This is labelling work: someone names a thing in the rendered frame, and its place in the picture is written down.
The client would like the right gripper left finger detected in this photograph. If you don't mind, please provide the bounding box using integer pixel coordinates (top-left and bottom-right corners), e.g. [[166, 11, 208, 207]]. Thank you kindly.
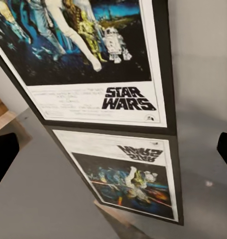
[[0, 132, 19, 182]]

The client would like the poster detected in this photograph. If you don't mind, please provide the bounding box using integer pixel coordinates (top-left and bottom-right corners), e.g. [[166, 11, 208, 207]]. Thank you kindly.
[[0, 0, 177, 135]]

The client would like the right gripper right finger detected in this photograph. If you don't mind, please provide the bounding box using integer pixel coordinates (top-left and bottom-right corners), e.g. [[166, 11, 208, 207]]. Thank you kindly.
[[217, 132, 227, 164]]

